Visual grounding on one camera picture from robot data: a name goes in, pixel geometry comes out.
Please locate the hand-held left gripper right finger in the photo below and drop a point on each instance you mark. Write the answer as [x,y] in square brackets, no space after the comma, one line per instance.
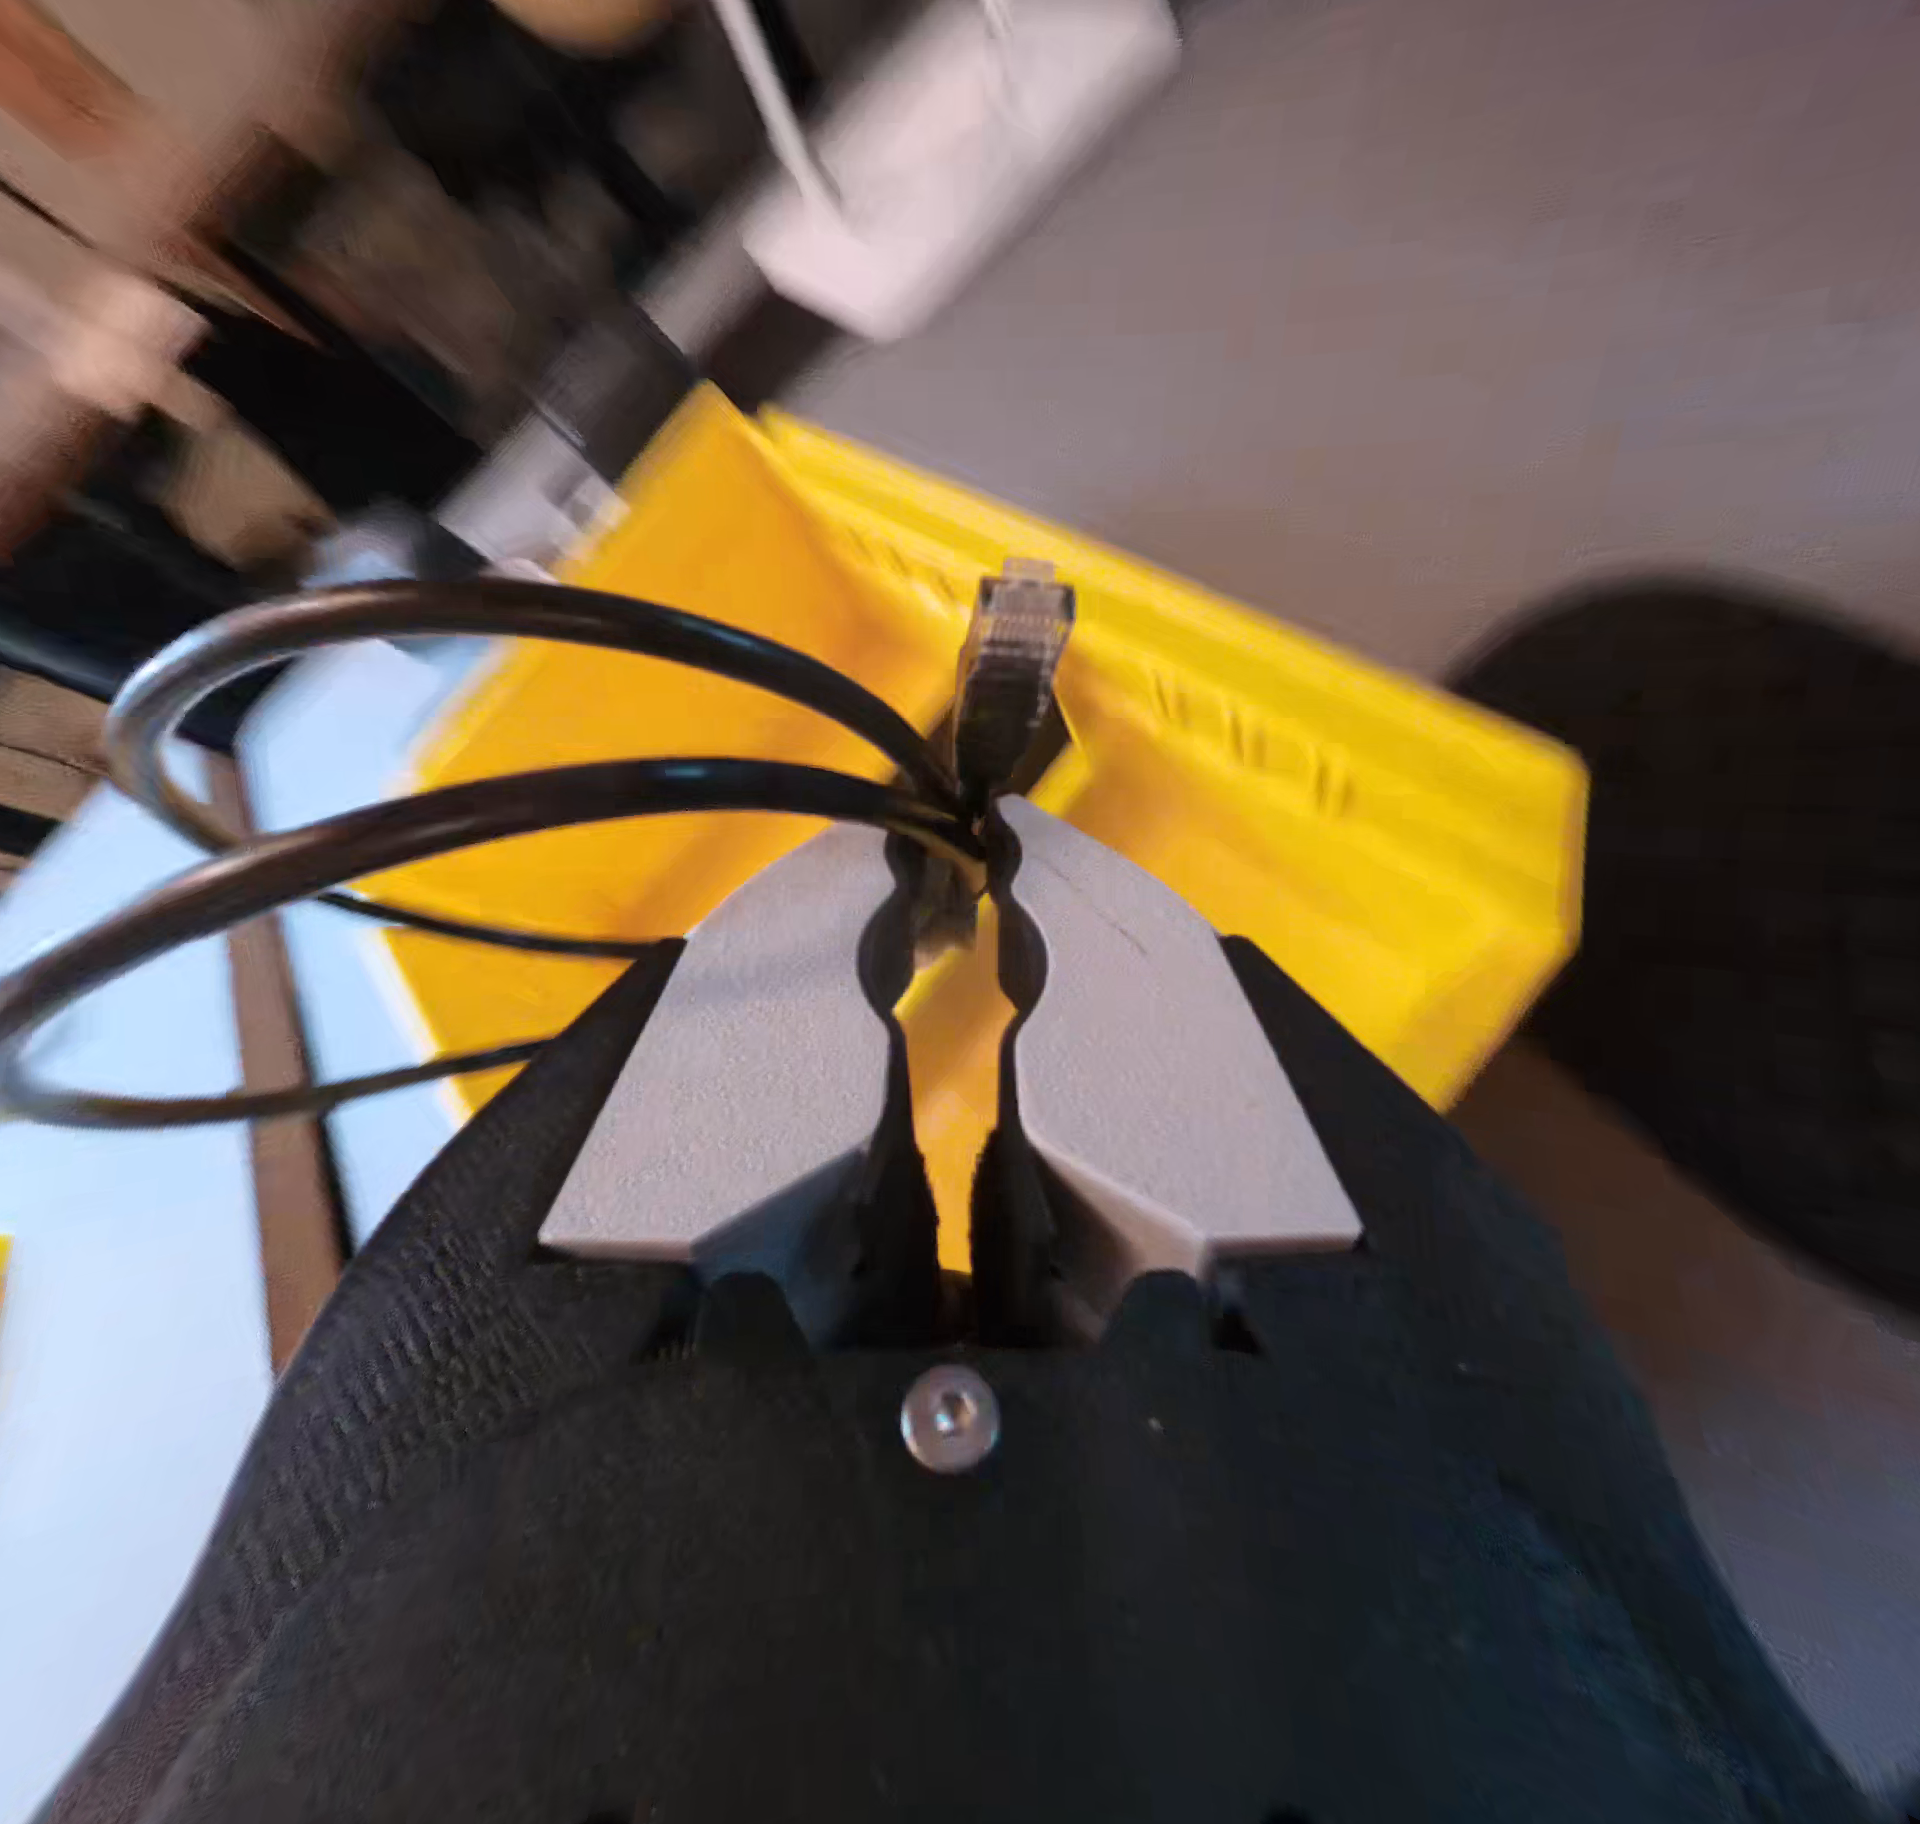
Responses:
[1171,1086]

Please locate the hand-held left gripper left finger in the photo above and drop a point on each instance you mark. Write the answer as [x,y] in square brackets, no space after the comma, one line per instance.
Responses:
[735,1072]

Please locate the yellow plastic bin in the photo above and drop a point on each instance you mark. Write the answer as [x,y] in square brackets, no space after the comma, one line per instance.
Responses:
[1273,867]

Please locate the black round seat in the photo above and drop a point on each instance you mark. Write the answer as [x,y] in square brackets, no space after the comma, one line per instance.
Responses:
[1726,877]

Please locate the white power strip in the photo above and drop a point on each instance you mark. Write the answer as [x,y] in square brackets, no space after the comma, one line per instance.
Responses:
[963,161]

